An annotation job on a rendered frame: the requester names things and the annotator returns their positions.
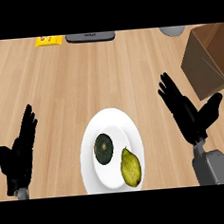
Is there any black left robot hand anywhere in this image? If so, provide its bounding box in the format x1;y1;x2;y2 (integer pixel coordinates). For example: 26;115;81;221
0;103;44;198

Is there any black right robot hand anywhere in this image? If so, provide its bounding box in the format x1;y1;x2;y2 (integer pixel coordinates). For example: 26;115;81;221
156;67;224;148

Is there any brown cardboard box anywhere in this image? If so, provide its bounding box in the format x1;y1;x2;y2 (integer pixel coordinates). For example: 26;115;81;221
177;22;224;103

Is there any dark green squash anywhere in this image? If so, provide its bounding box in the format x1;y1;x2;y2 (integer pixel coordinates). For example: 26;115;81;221
92;132;116;167

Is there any white plate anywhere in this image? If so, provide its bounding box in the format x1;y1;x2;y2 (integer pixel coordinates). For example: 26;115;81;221
76;105;148;196

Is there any yellow-green pear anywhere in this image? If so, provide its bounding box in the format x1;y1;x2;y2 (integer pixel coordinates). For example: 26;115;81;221
119;145;143;189

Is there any grey rounded object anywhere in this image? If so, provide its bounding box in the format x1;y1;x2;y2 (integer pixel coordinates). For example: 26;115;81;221
159;26;187;39

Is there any yellow packet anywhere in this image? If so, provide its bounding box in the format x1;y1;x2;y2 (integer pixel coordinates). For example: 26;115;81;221
34;35;64;47

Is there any dark grey flat appliance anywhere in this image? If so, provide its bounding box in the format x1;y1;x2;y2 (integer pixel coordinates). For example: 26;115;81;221
65;31;117;46

